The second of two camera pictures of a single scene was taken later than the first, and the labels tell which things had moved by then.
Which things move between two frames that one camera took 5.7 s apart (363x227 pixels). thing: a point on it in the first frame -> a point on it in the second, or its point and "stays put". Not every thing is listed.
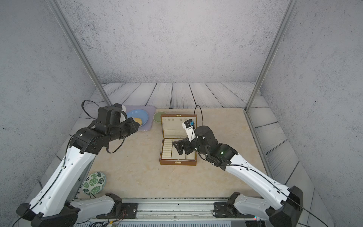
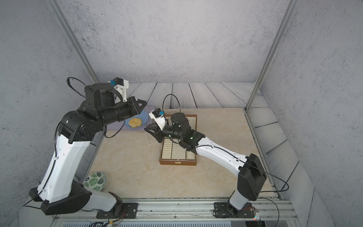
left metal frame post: x=73 y=39 stays put
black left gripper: x=134 y=128 -> x=132 y=102
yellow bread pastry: x=139 y=120 stays put
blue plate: x=140 y=114 stays put
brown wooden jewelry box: x=172 y=131 stays put
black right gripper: x=180 y=148 -> x=158 y=135
